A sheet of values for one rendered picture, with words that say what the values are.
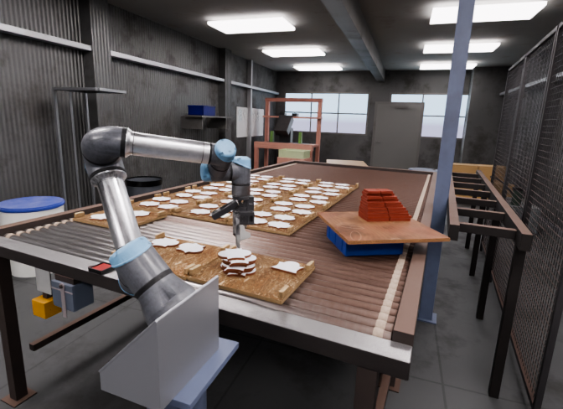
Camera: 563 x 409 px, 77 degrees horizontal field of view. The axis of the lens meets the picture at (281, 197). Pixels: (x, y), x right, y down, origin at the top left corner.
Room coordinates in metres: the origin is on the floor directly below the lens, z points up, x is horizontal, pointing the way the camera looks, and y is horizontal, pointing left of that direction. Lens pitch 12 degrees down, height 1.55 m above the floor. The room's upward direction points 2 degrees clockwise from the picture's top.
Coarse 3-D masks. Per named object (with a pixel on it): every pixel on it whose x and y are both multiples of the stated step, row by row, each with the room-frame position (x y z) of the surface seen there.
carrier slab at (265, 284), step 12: (216, 264) 1.43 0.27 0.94; (264, 264) 1.44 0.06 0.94; (276, 264) 1.45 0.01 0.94; (300, 264) 1.46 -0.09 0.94; (192, 276) 1.30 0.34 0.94; (204, 276) 1.31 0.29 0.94; (252, 276) 1.32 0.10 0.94; (264, 276) 1.33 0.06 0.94; (276, 276) 1.33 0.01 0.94; (288, 276) 1.33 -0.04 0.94; (300, 276) 1.34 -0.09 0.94; (228, 288) 1.22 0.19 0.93; (240, 288) 1.21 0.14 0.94; (252, 288) 1.21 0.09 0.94; (264, 288) 1.22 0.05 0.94; (276, 288) 1.22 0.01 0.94; (276, 300) 1.14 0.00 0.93
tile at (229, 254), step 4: (240, 248) 1.45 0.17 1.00; (220, 252) 1.39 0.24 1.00; (224, 252) 1.39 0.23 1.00; (228, 252) 1.39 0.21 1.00; (232, 252) 1.39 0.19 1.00; (236, 252) 1.39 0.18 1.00; (240, 252) 1.40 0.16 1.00; (244, 252) 1.40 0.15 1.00; (248, 252) 1.40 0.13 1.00; (220, 256) 1.35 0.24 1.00; (224, 256) 1.35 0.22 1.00; (228, 256) 1.35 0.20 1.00; (232, 256) 1.35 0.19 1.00; (236, 256) 1.35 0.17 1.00; (240, 256) 1.35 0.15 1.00; (244, 256) 1.35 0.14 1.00; (248, 256) 1.37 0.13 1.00; (228, 260) 1.33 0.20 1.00; (232, 260) 1.34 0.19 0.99; (244, 260) 1.34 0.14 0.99
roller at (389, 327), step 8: (16, 232) 1.80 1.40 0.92; (24, 232) 1.80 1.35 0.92; (40, 240) 1.71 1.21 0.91; (48, 240) 1.70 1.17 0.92; (72, 248) 1.62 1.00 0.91; (80, 248) 1.60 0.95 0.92; (88, 248) 1.60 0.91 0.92; (104, 256) 1.53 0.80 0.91; (288, 304) 1.16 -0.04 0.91; (296, 304) 1.15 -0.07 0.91; (304, 304) 1.14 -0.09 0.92; (312, 304) 1.14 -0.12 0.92; (320, 312) 1.11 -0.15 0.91; (328, 312) 1.10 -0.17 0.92; (336, 312) 1.10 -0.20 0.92; (344, 312) 1.10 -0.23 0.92; (352, 320) 1.07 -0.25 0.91; (360, 320) 1.06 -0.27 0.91; (368, 320) 1.05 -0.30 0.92; (376, 320) 1.05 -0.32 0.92; (384, 328) 1.02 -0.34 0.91; (392, 328) 1.02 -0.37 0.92
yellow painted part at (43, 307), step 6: (48, 294) 1.52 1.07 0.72; (36, 300) 1.49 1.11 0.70; (42, 300) 1.49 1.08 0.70; (48, 300) 1.50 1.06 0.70; (36, 306) 1.49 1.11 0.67; (42, 306) 1.47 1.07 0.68; (48, 306) 1.48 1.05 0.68; (54, 306) 1.51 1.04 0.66; (36, 312) 1.49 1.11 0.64; (42, 312) 1.47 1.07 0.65; (48, 312) 1.48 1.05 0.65; (54, 312) 1.51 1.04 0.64
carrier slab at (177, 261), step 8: (184, 240) 1.72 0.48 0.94; (160, 248) 1.59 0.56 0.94; (168, 248) 1.59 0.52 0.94; (176, 248) 1.60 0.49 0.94; (208, 248) 1.61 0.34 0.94; (216, 248) 1.62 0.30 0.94; (168, 256) 1.49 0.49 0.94; (176, 256) 1.49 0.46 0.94; (184, 256) 1.50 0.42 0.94; (192, 256) 1.50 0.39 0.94; (200, 256) 1.50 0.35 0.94; (208, 256) 1.51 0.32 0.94; (216, 256) 1.51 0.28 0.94; (168, 264) 1.41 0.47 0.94; (176, 264) 1.41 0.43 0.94; (184, 264) 1.41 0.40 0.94; (200, 264) 1.42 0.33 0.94; (176, 272) 1.33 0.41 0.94
